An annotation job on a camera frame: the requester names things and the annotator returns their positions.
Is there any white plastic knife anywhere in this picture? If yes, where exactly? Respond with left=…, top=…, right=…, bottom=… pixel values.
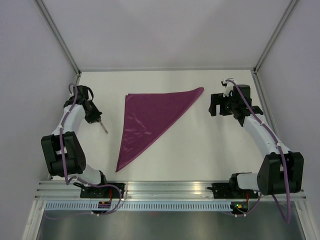
left=99, top=119, right=109, bottom=134

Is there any left aluminium frame post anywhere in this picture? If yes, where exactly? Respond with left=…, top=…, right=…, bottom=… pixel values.
left=34, top=0, right=81, bottom=77

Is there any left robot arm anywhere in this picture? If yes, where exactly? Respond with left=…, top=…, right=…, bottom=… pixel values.
left=40, top=83, right=109, bottom=198

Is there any aluminium mounting rail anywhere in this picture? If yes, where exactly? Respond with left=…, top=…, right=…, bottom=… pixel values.
left=34, top=181, right=307, bottom=201

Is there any right aluminium frame post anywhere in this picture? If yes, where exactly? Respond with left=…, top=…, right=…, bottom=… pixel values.
left=252, top=0, right=300, bottom=75

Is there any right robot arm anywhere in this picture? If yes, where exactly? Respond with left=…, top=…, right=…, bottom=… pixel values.
left=208, top=79, right=304, bottom=198

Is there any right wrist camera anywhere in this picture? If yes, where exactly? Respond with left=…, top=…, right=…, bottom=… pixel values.
left=221, top=78, right=235, bottom=98

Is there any purple cloth napkin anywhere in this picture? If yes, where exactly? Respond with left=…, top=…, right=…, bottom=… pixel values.
left=115, top=87, right=204, bottom=172

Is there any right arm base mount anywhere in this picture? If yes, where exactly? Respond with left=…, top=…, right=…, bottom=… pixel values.
left=206, top=182, right=259, bottom=213

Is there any white slotted cable duct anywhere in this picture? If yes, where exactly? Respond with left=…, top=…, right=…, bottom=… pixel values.
left=45, top=200, right=232, bottom=212

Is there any aluminium frame post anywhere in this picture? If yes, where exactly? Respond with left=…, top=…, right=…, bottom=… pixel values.
left=34, top=0, right=81, bottom=77
left=252, top=0, right=300, bottom=75

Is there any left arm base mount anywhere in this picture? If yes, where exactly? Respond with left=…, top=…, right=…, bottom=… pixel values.
left=74, top=182, right=125, bottom=209

